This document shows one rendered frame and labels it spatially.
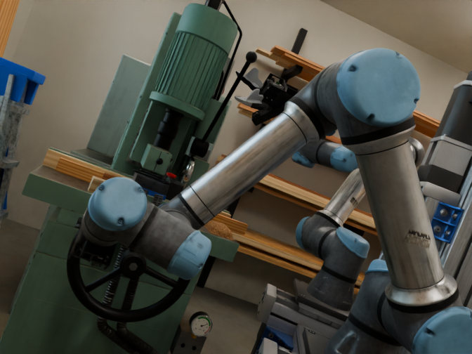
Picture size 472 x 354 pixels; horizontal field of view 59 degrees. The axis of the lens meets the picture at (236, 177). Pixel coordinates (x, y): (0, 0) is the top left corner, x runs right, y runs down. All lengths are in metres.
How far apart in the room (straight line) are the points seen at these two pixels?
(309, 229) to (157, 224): 0.91
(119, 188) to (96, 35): 3.17
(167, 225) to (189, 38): 0.75
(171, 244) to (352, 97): 0.34
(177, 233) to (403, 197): 0.35
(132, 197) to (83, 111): 3.08
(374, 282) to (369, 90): 0.42
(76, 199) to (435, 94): 3.67
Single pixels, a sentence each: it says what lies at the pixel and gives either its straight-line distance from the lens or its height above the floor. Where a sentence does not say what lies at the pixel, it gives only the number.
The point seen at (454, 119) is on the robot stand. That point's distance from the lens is 1.20.
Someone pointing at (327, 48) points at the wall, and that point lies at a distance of 3.92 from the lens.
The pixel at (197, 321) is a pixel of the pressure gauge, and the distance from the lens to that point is 1.23.
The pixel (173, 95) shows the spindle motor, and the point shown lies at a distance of 1.24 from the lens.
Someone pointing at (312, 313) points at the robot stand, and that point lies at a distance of 1.39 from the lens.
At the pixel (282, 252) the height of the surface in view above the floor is 0.61.
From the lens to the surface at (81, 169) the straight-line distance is 1.31.
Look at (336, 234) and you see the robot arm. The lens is 1.40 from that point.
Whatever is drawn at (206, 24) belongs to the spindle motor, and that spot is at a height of 1.45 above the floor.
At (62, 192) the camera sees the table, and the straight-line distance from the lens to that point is 1.17.
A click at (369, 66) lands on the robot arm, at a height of 1.32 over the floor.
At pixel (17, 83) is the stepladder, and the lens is 2.01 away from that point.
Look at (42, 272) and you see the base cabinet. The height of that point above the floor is 0.66.
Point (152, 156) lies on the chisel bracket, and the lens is 1.27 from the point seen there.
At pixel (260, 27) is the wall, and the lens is 3.79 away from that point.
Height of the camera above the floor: 1.12
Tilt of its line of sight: 2 degrees down
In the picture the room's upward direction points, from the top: 22 degrees clockwise
